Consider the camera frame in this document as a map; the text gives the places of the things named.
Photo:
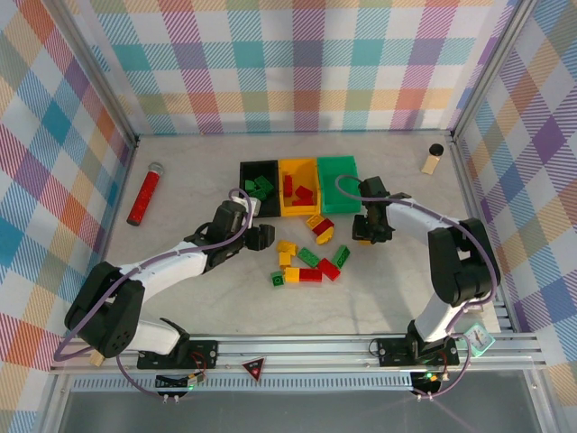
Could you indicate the red tube with silver cap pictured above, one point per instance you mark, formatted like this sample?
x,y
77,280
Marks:
x,y
144,196

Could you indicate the controller board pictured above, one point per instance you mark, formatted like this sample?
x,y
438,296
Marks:
x,y
428,379
176,382

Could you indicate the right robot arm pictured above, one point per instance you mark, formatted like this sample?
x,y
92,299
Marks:
x,y
414,212

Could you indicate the red lego brick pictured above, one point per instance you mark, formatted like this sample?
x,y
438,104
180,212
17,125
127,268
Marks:
x,y
329,269
310,274
297,201
304,193
287,184
322,228

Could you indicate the yellow plastic bin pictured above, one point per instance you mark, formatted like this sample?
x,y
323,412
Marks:
x,y
299,211

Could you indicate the aluminium side rail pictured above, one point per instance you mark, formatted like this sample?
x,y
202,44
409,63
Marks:
x,y
113,203
467,180

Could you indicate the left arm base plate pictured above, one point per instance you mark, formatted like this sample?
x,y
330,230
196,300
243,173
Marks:
x,y
205,356

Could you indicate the playing card box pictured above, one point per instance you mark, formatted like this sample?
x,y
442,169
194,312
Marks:
x,y
477,307

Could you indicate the black plastic bin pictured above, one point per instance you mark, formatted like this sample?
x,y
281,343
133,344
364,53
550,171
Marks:
x,y
272,209

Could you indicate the small wooden cube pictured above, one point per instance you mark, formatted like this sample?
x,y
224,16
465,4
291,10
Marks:
x,y
95,358

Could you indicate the teal square clock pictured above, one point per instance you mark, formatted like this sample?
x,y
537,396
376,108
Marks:
x,y
479,340

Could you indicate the left controller board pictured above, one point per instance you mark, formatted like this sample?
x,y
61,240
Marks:
x,y
176,382

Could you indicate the aluminium frame post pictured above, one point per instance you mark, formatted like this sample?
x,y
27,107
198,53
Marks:
x,y
103,76
490,67

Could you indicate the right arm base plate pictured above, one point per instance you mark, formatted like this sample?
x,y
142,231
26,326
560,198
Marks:
x,y
392,352

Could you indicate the yellow curved lego brick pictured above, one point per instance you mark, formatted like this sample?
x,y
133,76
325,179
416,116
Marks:
x,y
325,238

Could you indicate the red triangle sign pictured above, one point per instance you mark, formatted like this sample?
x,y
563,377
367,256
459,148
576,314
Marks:
x,y
253,367

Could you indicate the green lego brick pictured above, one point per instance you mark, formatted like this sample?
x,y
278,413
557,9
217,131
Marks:
x,y
277,279
249,185
261,193
262,181
308,255
341,255

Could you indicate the right controller board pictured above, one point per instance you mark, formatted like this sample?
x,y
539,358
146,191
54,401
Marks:
x,y
428,379

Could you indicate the wooden block with black knob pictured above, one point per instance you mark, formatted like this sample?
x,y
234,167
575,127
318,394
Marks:
x,y
430,163

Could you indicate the green plastic bin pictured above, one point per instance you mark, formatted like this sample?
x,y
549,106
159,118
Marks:
x,y
338,198

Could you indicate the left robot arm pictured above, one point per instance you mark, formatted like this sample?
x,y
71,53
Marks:
x,y
171,264

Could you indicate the aluminium mounting rail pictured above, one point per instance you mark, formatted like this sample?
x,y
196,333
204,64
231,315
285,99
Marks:
x,y
315,349

